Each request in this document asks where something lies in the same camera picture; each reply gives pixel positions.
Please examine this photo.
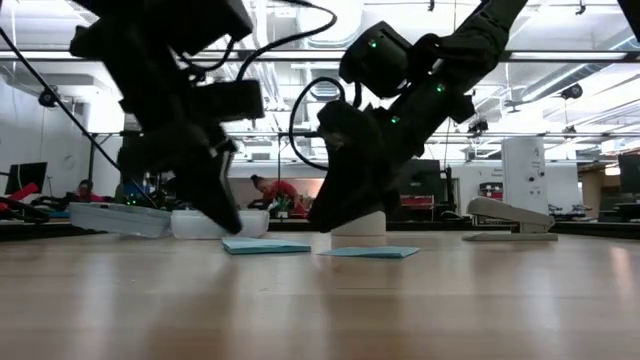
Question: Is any person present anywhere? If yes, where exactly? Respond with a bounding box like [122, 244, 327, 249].
[74, 178, 110, 204]
[248, 173, 310, 220]

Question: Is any clear plastic storage box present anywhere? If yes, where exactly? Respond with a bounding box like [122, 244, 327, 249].
[170, 208, 271, 241]

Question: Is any dark computer monitor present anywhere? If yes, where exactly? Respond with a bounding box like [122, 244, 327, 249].
[617, 153, 640, 196]
[4, 160, 49, 197]

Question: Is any single blue paper sheet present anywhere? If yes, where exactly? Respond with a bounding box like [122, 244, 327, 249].
[316, 245, 422, 260]

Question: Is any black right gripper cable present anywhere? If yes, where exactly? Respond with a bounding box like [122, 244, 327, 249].
[288, 75, 352, 173]

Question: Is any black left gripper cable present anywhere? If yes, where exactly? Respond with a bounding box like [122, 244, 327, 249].
[233, 0, 339, 82]

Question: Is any artificial plant in white pot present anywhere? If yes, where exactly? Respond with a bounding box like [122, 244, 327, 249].
[330, 209, 388, 238]

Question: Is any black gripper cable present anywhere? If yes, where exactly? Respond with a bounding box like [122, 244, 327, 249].
[233, 0, 339, 82]
[288, 75, 352, 173]

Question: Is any blue sticky note pad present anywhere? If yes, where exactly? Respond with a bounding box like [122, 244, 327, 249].
[221, 235, 313, 256]

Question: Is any grey stapler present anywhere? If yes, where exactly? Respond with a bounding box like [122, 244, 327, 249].
[461, 195, 559, 243]

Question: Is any clear plastic box lid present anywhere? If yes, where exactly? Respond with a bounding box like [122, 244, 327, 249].
[68, 200, 173, 240]

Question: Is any cart with red bins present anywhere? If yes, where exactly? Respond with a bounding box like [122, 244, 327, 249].
[399, 158, 460, 222]

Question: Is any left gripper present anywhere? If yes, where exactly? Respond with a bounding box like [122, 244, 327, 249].
[116, 78, 267, 236]

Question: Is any white pillar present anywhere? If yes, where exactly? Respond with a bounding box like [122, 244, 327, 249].
[500, 136, 549, 217]

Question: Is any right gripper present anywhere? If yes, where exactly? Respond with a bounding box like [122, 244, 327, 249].
[306, 98, 402, 234]

